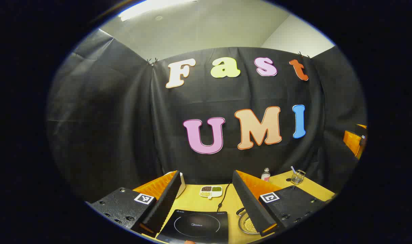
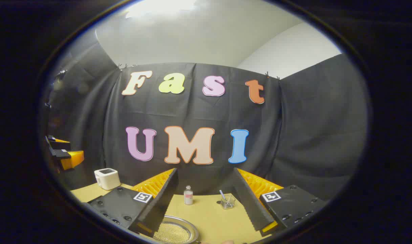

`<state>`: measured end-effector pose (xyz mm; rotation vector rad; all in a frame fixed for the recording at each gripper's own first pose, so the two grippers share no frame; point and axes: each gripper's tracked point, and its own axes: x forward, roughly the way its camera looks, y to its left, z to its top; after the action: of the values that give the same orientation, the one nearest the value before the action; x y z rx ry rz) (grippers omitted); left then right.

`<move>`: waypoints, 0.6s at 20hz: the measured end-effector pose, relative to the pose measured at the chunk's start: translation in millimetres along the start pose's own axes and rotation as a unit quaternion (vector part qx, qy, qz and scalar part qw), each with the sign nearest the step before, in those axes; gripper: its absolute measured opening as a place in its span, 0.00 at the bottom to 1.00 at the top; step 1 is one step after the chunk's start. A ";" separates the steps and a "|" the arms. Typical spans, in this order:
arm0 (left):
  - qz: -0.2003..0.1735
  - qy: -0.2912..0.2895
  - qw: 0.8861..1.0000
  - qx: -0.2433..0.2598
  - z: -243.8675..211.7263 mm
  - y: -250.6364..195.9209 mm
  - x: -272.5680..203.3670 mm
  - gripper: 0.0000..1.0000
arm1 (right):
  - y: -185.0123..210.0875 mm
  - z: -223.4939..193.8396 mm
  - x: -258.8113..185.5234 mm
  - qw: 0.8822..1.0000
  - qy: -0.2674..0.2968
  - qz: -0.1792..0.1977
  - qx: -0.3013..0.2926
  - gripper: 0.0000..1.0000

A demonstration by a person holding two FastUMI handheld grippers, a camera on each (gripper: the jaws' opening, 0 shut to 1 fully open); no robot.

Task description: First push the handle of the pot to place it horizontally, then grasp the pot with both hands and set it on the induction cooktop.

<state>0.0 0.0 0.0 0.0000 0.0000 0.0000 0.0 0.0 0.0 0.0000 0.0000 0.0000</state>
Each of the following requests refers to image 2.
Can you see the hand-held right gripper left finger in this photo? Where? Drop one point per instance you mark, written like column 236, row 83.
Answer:
column 161, row 200

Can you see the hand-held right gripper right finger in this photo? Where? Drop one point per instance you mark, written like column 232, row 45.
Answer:
column 248, row 203

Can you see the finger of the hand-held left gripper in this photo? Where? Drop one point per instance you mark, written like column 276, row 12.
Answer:
column 58, row 144
column 70, row 159

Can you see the clear bottle with pink label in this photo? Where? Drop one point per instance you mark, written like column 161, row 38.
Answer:
column 188, row 196

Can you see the striped straw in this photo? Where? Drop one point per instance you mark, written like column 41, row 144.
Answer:
column 222, row 194

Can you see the white toaster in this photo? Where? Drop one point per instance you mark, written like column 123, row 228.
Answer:
column 107, row 179

